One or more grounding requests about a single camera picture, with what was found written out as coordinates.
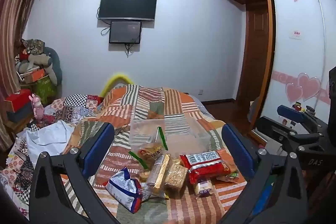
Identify white cloth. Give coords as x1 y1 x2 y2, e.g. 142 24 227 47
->
25 120 75 161

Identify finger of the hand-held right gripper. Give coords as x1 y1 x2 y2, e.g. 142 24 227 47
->
255 116 302 155
277 104 328 136

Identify long clear cracker pack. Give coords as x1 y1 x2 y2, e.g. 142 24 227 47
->
145 154 172 194

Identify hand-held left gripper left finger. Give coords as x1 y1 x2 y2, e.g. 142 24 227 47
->
29 122 116 224

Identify grey blue bag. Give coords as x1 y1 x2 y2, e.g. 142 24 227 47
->
247 100 261 123

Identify blue white snack bag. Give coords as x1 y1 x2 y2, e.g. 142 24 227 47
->
105 167 144 214

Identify small white purple packet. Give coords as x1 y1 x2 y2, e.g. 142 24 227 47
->
195 178 214 197

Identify red box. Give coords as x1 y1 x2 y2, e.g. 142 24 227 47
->
4 90 35 112

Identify orange striped patchwork blanket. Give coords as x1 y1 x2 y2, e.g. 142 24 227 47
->
59 84 252 224

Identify red snack packet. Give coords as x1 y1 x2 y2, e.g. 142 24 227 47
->
180 151 232 186

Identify orange cardboard box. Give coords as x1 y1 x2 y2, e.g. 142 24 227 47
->
22 69 46 83

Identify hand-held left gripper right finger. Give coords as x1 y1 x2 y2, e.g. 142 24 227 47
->
220 123 307 224

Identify green-edged round cake packet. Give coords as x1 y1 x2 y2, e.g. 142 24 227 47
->
129 127 169 170

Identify black wall television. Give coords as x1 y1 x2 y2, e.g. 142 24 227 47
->
98 0 158 22

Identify green patterned bag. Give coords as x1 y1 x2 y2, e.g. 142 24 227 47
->
34 76 57 106

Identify brown wooden door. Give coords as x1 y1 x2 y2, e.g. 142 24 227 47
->
236 6 266 103

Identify brown patterned cloth bag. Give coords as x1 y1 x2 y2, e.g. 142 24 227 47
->
21 39 47 55

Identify toast bread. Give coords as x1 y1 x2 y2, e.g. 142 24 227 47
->
164 160 188 191

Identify brown striped curtain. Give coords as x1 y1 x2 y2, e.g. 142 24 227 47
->
0 0 48 152

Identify small green packet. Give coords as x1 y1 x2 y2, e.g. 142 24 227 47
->
217 172 240 183

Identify small black wall monitor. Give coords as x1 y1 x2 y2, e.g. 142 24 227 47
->
109 21 142 44

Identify yellow fuzzy hoop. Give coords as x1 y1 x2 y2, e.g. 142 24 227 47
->
99 72 135 97

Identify pink bunny toy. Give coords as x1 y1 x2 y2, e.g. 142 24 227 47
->
29 94 46 120

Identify grey plush toy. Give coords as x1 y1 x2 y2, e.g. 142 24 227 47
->
16 47 63 86

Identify checkered patchwork quilt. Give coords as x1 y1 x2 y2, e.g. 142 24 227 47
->
0 94 105 214

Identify clear plastic container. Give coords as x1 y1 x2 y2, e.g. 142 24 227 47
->
129 118 212 153

